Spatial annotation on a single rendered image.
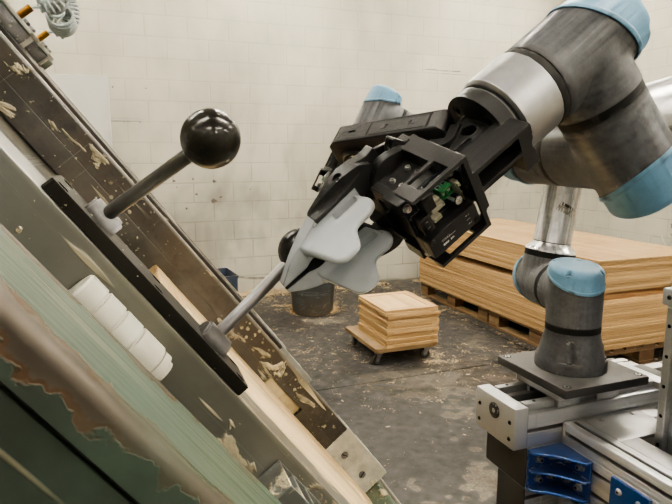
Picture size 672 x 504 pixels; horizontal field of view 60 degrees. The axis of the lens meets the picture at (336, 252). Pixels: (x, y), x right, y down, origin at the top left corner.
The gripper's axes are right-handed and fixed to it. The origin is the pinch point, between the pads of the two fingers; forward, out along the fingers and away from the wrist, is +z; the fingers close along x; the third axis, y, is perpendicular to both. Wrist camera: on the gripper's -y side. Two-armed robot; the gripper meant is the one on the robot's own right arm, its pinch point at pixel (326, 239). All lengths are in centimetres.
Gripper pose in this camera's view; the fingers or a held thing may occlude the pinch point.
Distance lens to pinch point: 128.4
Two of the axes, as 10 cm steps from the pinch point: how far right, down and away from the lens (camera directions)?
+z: -4.3, 9.0, -0.1
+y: -8.3, -4.0, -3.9
